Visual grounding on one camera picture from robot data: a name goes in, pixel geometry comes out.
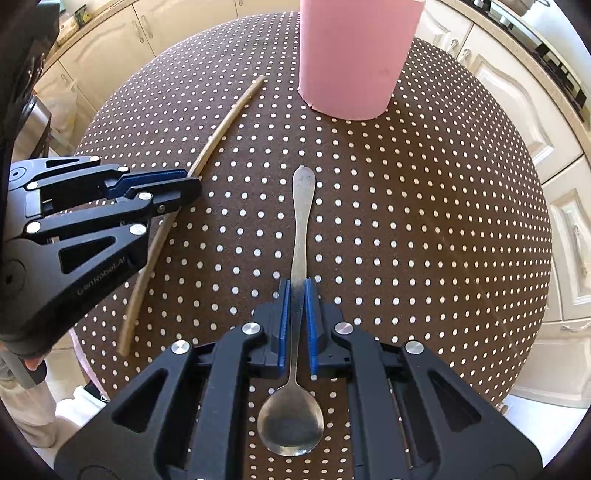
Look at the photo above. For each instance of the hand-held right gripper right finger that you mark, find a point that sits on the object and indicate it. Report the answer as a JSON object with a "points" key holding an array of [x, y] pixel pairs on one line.
{"points": [[311, 323]]}

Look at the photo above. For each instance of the cream stove base cabinets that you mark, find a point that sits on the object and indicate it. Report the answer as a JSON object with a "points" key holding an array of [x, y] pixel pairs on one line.
{"points": [[508, 92]]}

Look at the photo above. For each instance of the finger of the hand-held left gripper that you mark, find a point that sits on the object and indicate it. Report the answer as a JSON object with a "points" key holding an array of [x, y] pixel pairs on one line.
{"points": [[138, 180], [175, 191]]}

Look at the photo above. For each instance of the metal spoon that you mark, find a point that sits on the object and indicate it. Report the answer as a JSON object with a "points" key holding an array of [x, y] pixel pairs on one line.
{"points": [[300, 230]]}

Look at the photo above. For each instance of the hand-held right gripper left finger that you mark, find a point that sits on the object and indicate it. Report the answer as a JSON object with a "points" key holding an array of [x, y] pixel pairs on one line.
{"points": [[284, 323]]}

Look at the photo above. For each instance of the brown polka dot tablecloth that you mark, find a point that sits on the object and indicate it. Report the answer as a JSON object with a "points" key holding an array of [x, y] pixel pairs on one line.
{"points": [[415, 230]]}

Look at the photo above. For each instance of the person's left hand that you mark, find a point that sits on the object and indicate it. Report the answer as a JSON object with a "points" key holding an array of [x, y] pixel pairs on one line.
{"points": [[36, 363]]}

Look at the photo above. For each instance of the black gas stove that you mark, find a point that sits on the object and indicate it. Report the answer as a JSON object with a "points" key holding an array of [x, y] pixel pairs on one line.
{"points": [[554, 60]]}

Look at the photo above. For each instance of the bamboo chopstick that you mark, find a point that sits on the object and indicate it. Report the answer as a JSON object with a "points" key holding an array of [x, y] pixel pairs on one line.
{"points": [[226, 124]]}

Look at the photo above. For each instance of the person's beige trousers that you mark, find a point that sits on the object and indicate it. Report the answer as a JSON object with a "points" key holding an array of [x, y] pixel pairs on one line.
{"points": [[27, 415]]}

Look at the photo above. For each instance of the pink utensil holder cup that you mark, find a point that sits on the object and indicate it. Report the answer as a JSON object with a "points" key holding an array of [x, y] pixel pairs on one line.
{"points": [[355, 55]]}

